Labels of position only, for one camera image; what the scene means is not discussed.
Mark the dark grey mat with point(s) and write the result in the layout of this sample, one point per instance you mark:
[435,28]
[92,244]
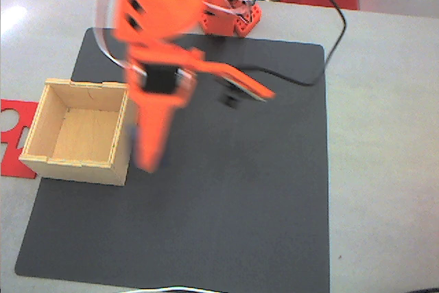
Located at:
[240,186]

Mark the red flat cut-out sheet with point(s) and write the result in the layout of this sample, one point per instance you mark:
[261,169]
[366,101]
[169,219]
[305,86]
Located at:
[13,162]

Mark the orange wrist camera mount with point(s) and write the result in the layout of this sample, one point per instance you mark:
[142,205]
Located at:
[243,82]

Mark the wooden box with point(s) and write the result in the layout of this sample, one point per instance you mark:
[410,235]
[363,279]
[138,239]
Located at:
[85,131]

